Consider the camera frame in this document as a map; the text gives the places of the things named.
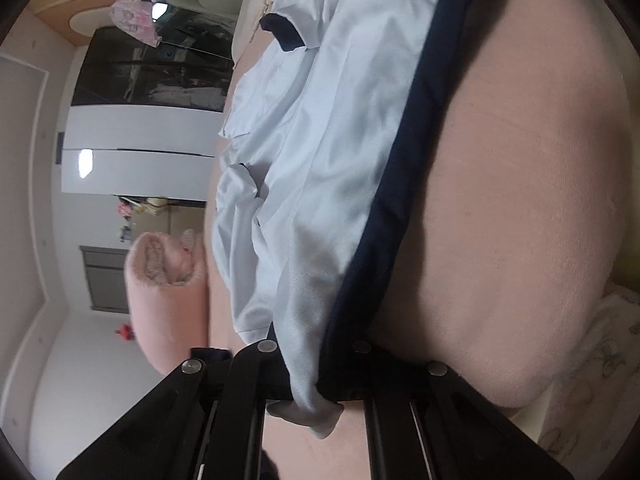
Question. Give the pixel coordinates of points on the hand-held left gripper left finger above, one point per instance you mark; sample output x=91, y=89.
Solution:
x=250, y=365

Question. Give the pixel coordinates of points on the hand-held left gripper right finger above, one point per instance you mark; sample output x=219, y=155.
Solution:
x=390, y=380

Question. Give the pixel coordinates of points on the white shirt with navy trim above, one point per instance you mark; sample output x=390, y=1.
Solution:
x=325, y=135

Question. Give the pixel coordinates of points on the pink folded quilt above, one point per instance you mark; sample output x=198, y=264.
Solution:
x=160, y=320

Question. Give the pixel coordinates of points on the red toy figure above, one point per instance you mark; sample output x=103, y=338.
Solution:
x=125, y=332

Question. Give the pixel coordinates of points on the beige cabinet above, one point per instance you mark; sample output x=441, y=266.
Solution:
x=170, y=220

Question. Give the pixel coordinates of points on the grey door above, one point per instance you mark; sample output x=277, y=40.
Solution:
x=102, y=280

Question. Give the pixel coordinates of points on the cream toy on cabinet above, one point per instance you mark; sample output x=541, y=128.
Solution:
x=155, y=203

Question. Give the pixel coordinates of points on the pink doll toy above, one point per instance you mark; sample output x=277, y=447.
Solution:
x=124, y=208

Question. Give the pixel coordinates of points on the pink bed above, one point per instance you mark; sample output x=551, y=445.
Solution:
x=500, y=210

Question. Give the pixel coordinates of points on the cream printed mat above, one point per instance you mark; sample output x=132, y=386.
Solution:
x=600, y=360

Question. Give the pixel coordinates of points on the white wardrobe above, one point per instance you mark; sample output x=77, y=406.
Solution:
x=150, y=170

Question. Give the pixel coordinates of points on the dark glass wardrobe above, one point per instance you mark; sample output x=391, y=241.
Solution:
x=150, y=75

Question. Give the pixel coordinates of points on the pink printed cloth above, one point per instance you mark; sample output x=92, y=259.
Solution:
x=132, y=17

